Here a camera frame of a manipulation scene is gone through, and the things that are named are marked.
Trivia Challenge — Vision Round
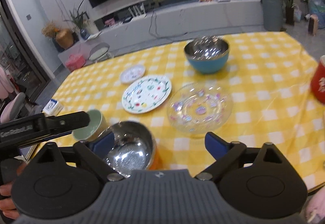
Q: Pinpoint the small white blue box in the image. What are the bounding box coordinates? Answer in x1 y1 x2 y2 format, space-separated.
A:
42 99 63 116

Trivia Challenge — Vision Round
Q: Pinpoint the grey trash bin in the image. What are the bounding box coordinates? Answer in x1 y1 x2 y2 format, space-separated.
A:
261 0 283 32

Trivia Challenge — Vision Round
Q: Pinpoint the blue steel bowl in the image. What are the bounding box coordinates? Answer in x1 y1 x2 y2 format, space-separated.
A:
184 36 230 74

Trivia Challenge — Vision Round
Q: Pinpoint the red cup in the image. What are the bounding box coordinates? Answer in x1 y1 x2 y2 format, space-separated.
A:
310 55 325 104

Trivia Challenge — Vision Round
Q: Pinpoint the yellow checkered tablecloth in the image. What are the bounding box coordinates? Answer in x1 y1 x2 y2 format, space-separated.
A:
50 32 324 189

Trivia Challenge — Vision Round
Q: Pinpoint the large white fruit plate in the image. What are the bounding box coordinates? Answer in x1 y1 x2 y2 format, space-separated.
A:
121 75 172 114

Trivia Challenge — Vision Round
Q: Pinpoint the pink office chair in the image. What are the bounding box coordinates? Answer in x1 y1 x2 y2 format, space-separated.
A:
1 66 25 123

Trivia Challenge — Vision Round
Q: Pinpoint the green plant blue pot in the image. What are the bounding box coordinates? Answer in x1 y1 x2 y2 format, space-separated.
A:
65 0 90 40

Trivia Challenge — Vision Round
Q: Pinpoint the small white patterned plate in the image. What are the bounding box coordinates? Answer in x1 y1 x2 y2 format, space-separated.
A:
119 65 145 84

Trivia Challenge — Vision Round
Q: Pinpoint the golden vase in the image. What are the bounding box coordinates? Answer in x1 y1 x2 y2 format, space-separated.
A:
55 28 74 50

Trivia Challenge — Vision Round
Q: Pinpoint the clear glass floral plate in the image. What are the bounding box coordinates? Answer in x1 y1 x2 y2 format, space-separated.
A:
167 82 233 134

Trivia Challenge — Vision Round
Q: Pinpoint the round table mirror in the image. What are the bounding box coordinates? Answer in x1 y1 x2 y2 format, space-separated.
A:
88 43 110 62

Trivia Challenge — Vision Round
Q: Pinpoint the person's left hand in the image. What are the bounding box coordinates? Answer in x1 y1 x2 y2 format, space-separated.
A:
1 159 26 220

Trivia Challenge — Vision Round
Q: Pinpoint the pink bag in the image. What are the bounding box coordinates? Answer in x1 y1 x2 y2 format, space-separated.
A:
65 54 86 72

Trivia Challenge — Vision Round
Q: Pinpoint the orange steel bowl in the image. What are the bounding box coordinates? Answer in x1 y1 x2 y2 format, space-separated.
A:
99 121 160 178

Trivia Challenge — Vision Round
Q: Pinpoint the green ceramic bowl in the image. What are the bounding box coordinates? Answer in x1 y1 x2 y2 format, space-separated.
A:
72 109 108 142

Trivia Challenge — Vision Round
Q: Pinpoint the grey tv cabinet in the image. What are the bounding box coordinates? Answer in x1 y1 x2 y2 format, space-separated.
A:
58 0 263 64

